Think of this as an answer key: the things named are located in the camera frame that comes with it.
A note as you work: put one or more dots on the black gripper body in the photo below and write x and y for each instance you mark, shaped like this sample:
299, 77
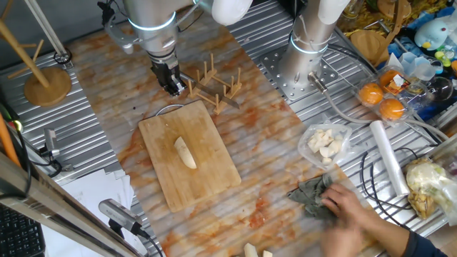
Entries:
166, 73

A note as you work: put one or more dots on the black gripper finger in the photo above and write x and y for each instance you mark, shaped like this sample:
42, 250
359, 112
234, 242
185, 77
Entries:
181, 88
168, 90

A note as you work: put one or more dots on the steel cleaver knife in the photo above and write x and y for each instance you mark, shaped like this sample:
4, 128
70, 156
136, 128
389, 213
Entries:
223, 99

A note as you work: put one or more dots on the grey-green cloth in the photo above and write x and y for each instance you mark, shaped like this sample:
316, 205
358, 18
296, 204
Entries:
307, 194

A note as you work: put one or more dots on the person's right forearm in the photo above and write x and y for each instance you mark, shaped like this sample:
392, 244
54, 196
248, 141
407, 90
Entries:
389, 233

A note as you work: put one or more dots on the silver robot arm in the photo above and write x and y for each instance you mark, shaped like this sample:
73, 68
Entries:
153, 35

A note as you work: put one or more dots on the large white radish chunk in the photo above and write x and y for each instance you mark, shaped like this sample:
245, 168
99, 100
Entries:
250, 250

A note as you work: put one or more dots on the small white radish chunk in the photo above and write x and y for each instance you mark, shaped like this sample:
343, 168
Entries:
267, 253

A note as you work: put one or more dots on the person's right hand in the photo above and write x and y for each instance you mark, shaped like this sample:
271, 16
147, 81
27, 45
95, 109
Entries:
348, 207

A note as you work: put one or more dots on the person's left hand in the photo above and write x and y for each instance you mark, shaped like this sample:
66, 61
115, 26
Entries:
341, 244

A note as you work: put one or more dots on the wooden knife rack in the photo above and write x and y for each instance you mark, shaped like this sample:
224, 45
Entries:
232, 95

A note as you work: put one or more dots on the orange marbled table mat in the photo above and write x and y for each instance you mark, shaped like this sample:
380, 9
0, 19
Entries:
250, 160

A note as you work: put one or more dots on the wooden cutting board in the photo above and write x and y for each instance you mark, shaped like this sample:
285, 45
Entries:
207, 185

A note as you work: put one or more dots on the wooden mug tree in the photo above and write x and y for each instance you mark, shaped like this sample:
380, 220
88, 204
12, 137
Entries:
48, 87

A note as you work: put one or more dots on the white paper stack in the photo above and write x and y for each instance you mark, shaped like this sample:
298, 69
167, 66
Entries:
96, 189

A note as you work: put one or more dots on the orange pole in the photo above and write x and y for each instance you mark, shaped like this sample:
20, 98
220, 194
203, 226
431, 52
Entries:
7, 142

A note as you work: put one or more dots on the round wooden disc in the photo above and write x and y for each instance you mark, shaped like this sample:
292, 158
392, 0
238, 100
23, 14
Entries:
367, 46

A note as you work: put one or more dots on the orange fruit with label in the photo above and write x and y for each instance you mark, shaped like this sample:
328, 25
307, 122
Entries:
387, 76

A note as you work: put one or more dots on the black keyboard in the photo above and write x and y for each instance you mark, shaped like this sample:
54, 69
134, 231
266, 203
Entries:
18, 235

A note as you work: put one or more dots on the white plastic bag roll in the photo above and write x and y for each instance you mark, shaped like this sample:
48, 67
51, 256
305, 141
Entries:
389, 157

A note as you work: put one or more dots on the clear plastic fruit pack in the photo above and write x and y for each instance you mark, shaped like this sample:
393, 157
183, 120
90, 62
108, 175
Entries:
414, 96

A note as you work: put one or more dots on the blue plush toy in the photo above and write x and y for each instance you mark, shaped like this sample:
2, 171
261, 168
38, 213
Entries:
430, 34

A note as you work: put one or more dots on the clear glass bowl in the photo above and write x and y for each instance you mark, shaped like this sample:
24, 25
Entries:
440, 89

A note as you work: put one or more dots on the clear bag of vegetable scraps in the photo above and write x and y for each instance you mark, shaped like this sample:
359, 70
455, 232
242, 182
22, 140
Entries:
428, 185

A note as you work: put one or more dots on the silver bracket with black connector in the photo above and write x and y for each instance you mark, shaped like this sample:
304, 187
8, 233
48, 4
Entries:
118, 35

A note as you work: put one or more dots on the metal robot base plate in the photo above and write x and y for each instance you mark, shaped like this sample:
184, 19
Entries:
270, 64

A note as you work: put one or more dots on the small silver camera on clamp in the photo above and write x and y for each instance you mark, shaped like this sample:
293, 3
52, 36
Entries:
51, 141

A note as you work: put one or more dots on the large silver camera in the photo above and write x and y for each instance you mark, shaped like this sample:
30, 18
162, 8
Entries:
118, 213

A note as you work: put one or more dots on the steel frame bar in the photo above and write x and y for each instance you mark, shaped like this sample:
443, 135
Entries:
53, 210

